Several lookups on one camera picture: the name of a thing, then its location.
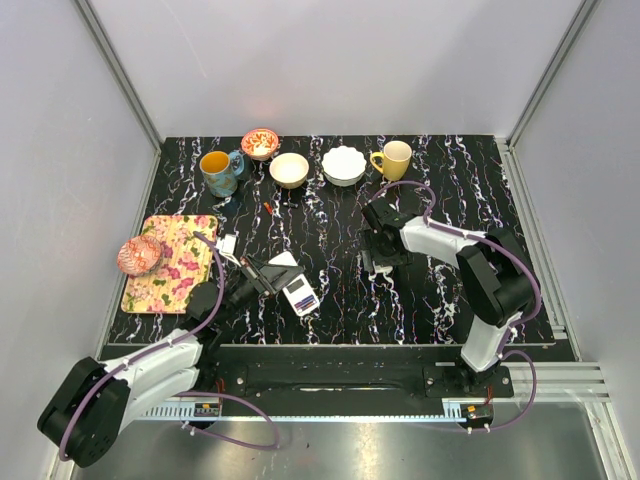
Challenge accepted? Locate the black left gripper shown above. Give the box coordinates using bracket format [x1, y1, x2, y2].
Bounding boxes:
[213, 254, 304, 325]

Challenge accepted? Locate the white red remote control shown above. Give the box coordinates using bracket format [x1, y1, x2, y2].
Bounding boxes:
[269, 251, 320, 317]

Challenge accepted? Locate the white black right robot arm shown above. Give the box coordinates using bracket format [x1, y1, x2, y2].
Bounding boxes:
[361, 198, 542, 396]

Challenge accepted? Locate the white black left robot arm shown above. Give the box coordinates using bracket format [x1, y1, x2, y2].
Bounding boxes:
[36, 257, 304, 468]

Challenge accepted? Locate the floral wooden tray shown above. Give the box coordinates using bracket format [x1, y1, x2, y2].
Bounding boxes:
[120, 215, 218, 314]

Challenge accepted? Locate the white scalloped bowl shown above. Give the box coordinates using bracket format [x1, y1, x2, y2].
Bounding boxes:
[321, 146, 367, 187]

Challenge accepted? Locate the yellow mug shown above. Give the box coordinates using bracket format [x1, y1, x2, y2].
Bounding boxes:
[369, 140, 413, 182]

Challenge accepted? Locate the cream round bowl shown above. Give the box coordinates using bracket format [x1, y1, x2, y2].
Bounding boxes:
[269, 153, 309, 190]

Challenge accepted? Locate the blue floral mug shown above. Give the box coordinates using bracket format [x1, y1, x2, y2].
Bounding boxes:
[199, 151, 245, 198]

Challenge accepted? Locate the orange patterned small bowl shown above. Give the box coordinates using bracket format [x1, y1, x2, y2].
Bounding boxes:
[241, 128, 280, 161]

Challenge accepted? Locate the red patterned bowl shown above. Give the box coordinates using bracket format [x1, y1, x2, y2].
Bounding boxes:
[117, 235, 163, 277]

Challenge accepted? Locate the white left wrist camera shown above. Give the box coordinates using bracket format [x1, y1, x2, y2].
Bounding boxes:
[215, 234, 241, 266]

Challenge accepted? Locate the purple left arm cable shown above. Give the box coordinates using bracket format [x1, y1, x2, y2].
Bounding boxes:
[58, 230, 281, 462]

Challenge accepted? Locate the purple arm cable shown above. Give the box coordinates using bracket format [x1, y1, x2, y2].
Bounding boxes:
[58, 230, 281, 462]
[372, 179, 544, 434]

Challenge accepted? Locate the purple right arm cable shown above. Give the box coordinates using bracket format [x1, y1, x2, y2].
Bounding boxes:
[372, 179, 544, 434]

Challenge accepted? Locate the aluminium frame post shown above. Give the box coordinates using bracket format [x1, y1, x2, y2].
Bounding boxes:
[72, 0, 163, 150]

